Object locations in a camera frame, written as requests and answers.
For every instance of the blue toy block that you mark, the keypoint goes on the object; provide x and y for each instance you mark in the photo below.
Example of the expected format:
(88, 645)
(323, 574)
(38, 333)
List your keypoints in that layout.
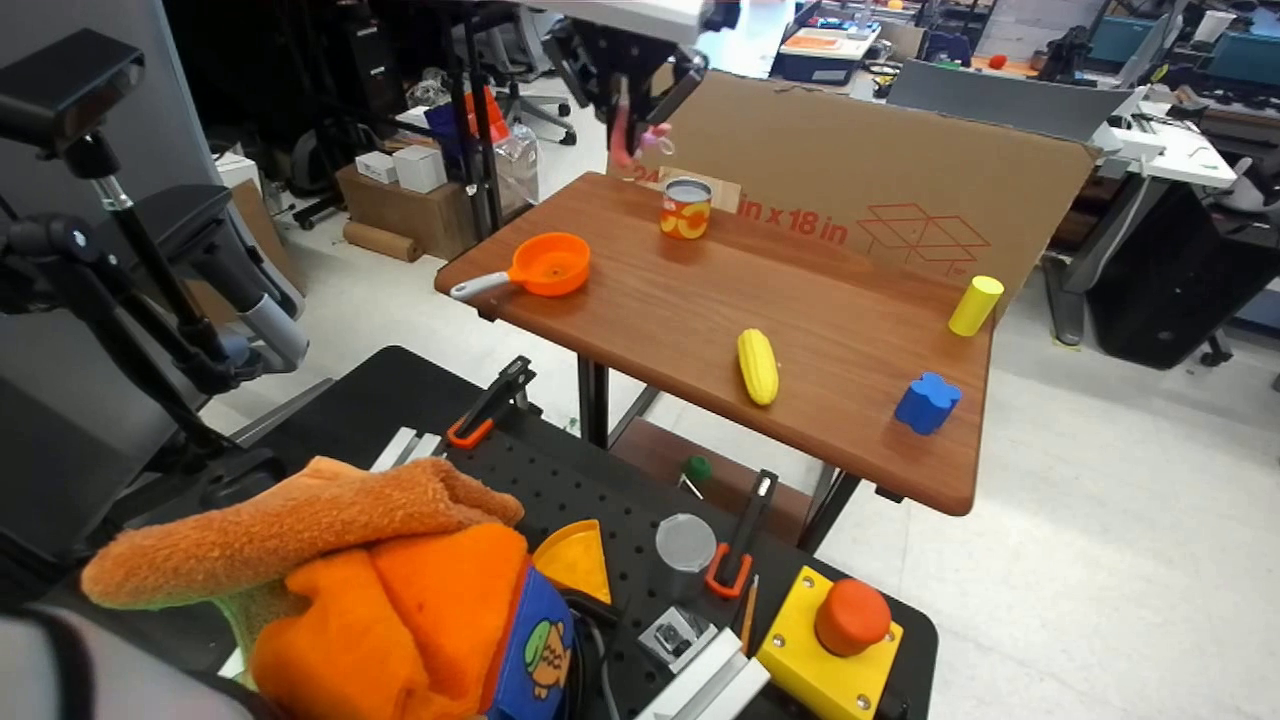
(924, 400)

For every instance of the brown cardboard box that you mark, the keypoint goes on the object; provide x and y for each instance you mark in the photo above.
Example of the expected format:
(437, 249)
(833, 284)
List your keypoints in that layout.
(401, 201)

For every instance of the black camera on stand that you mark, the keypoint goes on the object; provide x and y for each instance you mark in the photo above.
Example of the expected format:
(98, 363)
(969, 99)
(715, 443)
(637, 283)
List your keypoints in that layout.
(67, 82)

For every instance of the yellow wedge piece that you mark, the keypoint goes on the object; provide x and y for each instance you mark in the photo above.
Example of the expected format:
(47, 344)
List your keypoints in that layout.
(579, 560)

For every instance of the black orange bar clamp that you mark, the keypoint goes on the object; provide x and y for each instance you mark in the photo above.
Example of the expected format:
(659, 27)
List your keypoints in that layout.
(741, 538)
(489, 407)

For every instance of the yellow toy cylinder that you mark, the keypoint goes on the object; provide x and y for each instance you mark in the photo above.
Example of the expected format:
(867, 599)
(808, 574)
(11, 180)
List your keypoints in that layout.
(979, 306)

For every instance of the brown lower table shelf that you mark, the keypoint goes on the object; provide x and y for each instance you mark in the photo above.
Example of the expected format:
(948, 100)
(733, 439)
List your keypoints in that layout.
(700, 464)

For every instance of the printed tin can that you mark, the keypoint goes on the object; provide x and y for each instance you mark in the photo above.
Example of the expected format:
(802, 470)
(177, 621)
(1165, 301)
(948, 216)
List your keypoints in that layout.
(685, 210)

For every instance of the yellow toy corn cob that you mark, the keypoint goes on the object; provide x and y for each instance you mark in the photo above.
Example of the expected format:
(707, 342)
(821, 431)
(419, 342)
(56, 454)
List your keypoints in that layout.
(757, 367)

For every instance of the pink bottle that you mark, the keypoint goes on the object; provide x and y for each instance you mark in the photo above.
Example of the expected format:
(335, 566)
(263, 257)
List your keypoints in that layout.
(640, 144)

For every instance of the black table leg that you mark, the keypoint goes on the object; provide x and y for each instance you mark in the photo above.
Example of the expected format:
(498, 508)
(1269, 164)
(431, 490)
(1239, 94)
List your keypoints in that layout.
(592, 400)

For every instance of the blue cartoon printed cloth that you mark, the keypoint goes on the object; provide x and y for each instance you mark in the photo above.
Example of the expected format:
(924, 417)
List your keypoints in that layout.
(538, 654)

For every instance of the small green toy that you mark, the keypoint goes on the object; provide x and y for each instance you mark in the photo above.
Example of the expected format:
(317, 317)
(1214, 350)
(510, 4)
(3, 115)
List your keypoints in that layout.
(692, 470)

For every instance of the large cardboard sheet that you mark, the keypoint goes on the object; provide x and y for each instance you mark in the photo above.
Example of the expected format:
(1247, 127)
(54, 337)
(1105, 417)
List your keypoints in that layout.
(882, 180)

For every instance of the white office desk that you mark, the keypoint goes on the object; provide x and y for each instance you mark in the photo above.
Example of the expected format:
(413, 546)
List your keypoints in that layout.
(1162, 144)

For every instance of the orange fluffy towel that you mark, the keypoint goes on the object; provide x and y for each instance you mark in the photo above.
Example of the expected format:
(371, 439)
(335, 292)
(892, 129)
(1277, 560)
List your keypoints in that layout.
(335, 587)

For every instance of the grey round disc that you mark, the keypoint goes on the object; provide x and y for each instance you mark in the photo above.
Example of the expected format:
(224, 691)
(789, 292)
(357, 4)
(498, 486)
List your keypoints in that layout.
(685, 541)

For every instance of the yellow box with red button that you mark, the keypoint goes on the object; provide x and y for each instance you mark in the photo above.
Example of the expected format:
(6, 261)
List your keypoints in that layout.
(831, 641)

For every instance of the black perforated base board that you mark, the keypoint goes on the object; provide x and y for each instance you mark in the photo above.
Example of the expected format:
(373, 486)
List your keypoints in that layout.
(401, 400)

